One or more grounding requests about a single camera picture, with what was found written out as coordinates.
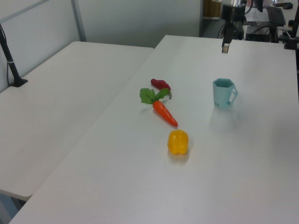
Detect black angled pole with base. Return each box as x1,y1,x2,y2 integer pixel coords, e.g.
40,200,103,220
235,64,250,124
0,23,28,88

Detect wooden cabinet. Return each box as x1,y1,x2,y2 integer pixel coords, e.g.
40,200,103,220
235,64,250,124
202,0,221,19

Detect black keyboard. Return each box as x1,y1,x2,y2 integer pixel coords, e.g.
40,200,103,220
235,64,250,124
266,6,287,26

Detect black clamp camera stand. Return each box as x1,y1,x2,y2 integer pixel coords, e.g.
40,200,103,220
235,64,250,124
283,7,299,50

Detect orange toy carrot with leaves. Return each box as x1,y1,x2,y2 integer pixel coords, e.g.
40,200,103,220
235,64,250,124
139,87,178,128

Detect grey partition frame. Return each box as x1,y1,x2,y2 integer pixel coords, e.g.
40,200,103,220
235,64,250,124
0,0,87,43

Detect black flat control unit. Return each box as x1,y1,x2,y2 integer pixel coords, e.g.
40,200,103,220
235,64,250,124
245,25,282,43

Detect small black electronics box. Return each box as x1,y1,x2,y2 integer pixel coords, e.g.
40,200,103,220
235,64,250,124
232,21,244,40

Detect light blue faceted mug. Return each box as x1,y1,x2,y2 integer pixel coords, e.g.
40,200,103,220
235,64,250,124
212,78,240,110

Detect yellow toy bell pepper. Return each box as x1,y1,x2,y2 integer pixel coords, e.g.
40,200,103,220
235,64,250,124
167,130,189,155

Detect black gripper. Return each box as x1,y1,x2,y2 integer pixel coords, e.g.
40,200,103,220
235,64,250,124
221,0,246,54

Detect white paper sheets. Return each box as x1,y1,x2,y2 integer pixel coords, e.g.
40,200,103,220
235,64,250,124
245,6,269,23

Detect red toy chili pepper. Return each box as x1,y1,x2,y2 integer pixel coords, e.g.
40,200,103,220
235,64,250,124
150,78,173,100

